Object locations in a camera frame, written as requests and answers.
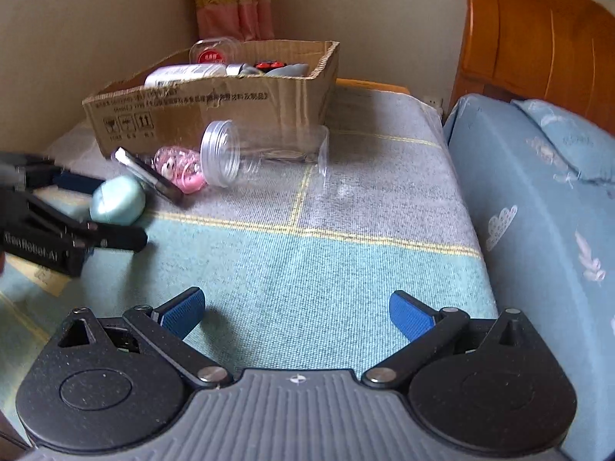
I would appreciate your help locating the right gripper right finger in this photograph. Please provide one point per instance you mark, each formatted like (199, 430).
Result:
(431, 334)

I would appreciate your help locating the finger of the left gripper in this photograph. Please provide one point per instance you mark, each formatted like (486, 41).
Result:
(96, 235)
(28, 172)

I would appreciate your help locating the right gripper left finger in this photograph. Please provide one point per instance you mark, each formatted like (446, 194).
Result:
(163, 329)

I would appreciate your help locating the mint green earbud case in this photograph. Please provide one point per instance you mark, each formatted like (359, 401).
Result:
(118, 201)

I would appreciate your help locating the black glossy oval device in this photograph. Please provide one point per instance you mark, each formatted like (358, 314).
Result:
(160, 184)

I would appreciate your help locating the pink cartoon keychain bottle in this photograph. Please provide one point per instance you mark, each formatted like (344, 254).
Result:
(181, 166)

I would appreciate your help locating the white translucent plastic bottle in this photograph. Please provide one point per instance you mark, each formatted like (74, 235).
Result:
(171, 75)

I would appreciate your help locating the clear plastic jar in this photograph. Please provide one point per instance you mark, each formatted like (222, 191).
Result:
(231, 152)

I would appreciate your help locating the black and red toy locomotive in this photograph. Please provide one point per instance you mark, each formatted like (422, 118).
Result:
(269, 65)

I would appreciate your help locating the clear plastic lidded container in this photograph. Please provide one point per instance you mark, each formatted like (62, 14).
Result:
(215, 50)

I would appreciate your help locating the checked green grey blanket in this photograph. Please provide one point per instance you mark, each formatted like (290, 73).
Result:
(297, 267)

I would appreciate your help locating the blue floral bed sheet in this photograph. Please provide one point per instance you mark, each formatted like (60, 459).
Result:
(548, 242)

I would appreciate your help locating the brown cardboard box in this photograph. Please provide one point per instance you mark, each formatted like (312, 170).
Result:
(271, 112)

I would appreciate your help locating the grey cat figurine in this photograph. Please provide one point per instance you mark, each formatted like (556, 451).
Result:
(291, 70)

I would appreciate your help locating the blue floral pillow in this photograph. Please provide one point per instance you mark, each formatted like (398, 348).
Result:
(585, 147)

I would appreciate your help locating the pink curtain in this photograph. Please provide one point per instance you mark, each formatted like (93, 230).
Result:
(233, 0)

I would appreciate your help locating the wooden bed headboard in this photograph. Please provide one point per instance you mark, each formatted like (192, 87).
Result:
(560, 51)

